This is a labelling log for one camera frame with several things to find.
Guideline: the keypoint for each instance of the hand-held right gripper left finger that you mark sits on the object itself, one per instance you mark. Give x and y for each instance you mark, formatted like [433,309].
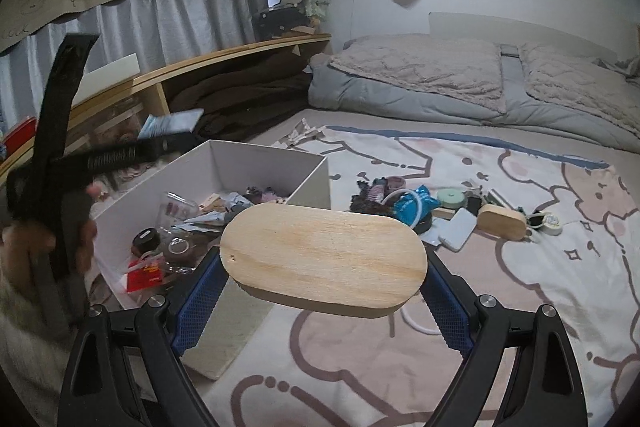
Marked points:
[200,307]

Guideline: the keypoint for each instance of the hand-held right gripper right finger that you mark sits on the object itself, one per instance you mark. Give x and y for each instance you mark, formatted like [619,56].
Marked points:
[450,312]

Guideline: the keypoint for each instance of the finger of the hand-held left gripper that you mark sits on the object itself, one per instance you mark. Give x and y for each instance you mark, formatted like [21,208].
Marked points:
[65,97]
[120,157]

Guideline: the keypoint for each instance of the small blue white packet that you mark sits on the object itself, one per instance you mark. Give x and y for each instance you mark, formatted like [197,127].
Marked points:
[170,122]

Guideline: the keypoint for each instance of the oval wooden box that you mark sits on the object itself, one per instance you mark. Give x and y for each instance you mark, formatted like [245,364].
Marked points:
[502,222]
[325,252]

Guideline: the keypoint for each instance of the white cardboard box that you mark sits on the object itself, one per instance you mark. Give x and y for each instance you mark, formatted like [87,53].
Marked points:
[280,167]

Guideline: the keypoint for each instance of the person's left forearm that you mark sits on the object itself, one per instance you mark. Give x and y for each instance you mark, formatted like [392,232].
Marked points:
[25,347]

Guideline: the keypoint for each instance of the person's left hand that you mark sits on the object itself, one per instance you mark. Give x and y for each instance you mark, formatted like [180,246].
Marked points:
[20,247]

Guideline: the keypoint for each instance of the white board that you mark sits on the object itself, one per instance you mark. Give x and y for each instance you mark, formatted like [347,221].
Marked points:
[112,74]

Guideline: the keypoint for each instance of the red box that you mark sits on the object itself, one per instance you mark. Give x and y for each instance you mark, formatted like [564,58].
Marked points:
[20,137]

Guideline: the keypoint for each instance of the red packet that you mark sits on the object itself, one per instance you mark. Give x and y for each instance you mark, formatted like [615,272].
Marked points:
[145,277]

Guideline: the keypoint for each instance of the printed blanket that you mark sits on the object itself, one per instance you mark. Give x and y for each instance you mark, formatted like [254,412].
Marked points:
[525,307]

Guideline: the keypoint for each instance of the clear glass cup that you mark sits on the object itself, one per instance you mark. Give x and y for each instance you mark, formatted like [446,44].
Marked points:
[177,209]

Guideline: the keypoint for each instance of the white power bank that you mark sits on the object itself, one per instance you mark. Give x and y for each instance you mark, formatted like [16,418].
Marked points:
[459,229]

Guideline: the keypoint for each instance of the pale green round holder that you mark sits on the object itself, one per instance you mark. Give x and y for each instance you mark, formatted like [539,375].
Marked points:
[452,198]

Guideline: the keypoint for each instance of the blue snack packet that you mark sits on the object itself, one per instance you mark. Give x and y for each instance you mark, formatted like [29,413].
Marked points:
[412,202]

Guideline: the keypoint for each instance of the wooden shelf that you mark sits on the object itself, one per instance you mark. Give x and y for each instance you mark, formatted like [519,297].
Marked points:
[210,59]

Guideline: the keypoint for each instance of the white tape roll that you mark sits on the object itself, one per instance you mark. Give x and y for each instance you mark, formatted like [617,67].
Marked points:
[550,224]

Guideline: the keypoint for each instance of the grey curtain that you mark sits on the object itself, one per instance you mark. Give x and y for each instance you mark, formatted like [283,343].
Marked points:
[175,22]

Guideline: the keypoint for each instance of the dark brown blanket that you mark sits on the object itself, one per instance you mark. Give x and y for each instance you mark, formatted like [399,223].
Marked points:
[240,97]

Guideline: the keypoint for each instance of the dark hair scrunchie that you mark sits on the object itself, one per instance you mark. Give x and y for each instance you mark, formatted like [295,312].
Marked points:
[370,202]

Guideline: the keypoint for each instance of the pink scrunchie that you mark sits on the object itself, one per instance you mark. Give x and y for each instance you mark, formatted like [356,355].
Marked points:
[395,183]

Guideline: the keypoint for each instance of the torn paper scrap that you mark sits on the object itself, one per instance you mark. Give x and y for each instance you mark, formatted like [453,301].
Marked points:
[300,134]

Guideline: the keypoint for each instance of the beige bed sheet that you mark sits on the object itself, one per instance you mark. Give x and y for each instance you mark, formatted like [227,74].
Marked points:
[450,127]

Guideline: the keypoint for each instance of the black bag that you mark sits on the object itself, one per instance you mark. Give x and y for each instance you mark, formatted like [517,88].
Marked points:
[277,22]

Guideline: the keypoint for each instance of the grey duvet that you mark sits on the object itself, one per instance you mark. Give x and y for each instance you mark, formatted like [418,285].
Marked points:
[410,99]

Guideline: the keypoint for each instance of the beige fuzzy pillow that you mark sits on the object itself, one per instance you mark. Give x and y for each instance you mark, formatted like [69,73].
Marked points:
[575,82]
[420,67]

